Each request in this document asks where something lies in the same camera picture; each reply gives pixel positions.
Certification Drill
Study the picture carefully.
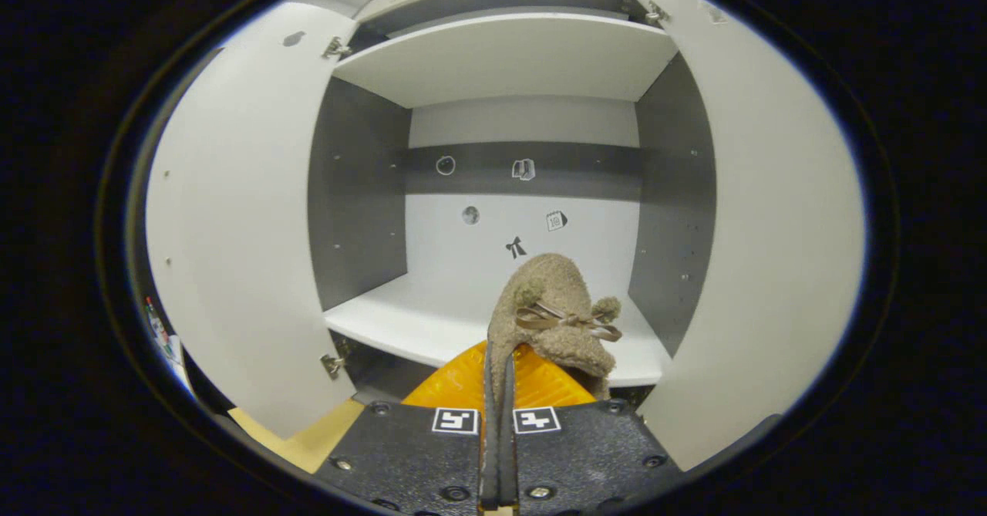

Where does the white shoe cabinet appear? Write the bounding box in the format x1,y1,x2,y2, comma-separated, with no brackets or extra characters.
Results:
308,0,718,409

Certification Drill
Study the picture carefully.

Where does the white cabinet door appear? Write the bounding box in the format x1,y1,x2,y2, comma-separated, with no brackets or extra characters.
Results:
632,0,866,472
145,1,359,440

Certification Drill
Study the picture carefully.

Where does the brown fuzzy shoe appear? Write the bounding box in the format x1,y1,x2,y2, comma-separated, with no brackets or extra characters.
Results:
487,252,622,403

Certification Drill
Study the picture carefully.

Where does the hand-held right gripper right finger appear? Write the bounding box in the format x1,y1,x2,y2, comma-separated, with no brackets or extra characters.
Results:
500,342,685,516

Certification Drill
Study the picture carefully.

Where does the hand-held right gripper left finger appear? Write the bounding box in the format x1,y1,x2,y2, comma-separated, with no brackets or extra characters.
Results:
312,339,500,516

